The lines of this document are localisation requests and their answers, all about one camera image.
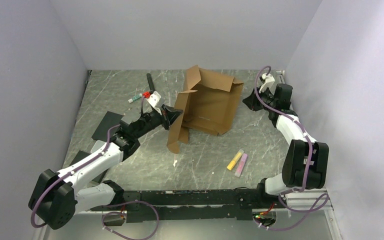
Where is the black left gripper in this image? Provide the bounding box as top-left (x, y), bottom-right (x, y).
top-left (133, 103), bottom-right (184, 139)

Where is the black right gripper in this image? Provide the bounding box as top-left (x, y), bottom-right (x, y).
top-left (242, 86), bottom-right (276, 112)

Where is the brown cardboard box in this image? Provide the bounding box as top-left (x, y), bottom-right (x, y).
top-left (166, 65), bottom-right (244, 154)

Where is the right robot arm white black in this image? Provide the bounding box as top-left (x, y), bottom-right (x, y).
top-left (254, 83), bottom-right (329, 208)

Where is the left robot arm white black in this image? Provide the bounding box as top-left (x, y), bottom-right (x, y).
top-left (28, 104), bottom-right (183, 230)

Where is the black flat rectangular block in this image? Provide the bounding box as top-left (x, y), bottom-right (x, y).
top-left (91, 111), bottom-right (123, 142)

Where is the pink highlighter marker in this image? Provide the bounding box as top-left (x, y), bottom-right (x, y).
top-left (234, 153), bottom-right (248, 178)

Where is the yellow highlighter marker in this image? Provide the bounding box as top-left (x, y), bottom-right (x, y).
top-left (226, 149), bottom-right (244, 171)

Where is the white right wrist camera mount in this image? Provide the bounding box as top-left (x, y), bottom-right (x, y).
top-left (258, 73), bottom-right (275, 93)

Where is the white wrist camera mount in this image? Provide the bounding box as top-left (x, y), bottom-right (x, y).
top-left (145, 91), bottom-right (163, 111)
top-left (258, 73), bottom-right (275, 93)

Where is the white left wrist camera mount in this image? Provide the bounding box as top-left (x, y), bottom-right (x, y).
top-left (145, 91), bottom-right (163, 111)

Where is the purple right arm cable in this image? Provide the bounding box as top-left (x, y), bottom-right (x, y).
top-left (253, 65), bottom-right (330, 232)

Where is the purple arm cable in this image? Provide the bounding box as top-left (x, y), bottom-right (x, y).
top-left (30, 97), bottom-right (160, 240)
top-left (253, 65), bottom-right (330, 232)

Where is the black rubber hose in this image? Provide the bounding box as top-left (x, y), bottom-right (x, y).
top-left (146, 73), bottom-right (155, 94)

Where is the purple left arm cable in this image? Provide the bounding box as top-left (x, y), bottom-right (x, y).
top-left (30, 97), bottom-right (160, 240)

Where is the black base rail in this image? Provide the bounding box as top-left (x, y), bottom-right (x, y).
top-left (94, 187), bottom-right (280, 223)

